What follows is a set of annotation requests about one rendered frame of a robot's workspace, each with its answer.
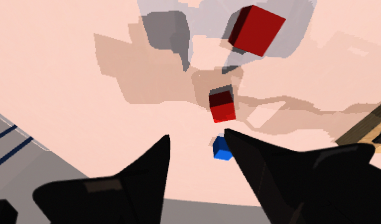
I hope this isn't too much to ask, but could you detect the dark red cube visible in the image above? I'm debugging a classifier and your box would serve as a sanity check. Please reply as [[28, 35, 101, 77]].
[[209, 90, 236, 123], [228, 5, 286, 57]]

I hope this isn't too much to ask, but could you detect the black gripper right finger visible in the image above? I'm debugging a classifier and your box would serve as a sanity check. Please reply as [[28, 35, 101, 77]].
[[224, 128, 375, 224]]

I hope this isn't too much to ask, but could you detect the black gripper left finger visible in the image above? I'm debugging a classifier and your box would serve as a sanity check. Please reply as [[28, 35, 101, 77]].
[[32, 134, 171, 224]]

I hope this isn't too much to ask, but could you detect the dark blue cube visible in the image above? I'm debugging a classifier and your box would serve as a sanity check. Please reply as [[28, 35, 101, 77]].
[[213, 136, 233, 161]]

